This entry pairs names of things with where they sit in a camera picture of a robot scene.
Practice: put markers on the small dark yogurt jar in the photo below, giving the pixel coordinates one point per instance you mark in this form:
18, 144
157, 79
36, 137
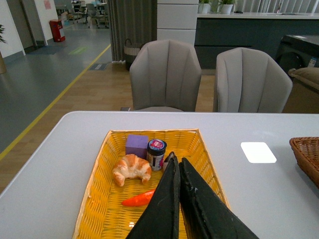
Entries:
155, 152

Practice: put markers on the red fire cabinet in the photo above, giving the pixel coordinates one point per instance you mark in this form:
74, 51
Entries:
57, 30

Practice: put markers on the left grey armchair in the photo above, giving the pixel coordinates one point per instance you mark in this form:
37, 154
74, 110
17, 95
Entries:
165, 77

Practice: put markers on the white potted plant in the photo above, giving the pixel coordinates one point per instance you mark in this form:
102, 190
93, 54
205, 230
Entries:
226, 6

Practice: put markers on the dark counter cabinet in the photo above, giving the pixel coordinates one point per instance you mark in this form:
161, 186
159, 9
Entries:
216, 32

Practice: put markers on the toy croissant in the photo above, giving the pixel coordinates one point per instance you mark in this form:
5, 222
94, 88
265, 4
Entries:
131, 166

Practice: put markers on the grey curtain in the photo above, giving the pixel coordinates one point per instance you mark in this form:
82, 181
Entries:
135, 20

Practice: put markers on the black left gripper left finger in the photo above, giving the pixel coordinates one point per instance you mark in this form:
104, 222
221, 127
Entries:
160, 219

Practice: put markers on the right grey armchair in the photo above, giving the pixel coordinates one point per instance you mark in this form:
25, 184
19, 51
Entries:
249, 81

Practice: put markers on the woven laundry basket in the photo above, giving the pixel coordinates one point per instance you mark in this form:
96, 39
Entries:
131, 51

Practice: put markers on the beige cushion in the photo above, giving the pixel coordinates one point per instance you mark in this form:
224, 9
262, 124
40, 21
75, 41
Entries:
307, 75

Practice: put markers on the purple foam cube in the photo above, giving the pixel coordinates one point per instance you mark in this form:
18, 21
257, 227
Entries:
137, 145

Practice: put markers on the grey armchair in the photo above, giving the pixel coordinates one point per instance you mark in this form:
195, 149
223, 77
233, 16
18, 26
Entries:
249, 81
165, 77

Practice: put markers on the orange toy carrot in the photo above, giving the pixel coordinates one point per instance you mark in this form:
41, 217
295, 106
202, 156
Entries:
139, 200

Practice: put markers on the black washing machine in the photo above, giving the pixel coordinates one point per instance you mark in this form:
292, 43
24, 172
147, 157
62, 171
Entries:
298, 51

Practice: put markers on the brown wicker basket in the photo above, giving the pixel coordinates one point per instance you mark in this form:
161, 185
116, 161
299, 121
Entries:
306, 151

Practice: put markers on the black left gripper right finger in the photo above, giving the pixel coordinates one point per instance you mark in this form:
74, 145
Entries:
205, 215

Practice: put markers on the panda figurine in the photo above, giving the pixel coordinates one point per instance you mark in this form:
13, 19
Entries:
167, 159

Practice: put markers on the yellow woven basket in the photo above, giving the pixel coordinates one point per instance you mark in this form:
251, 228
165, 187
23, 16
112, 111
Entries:
102, 215

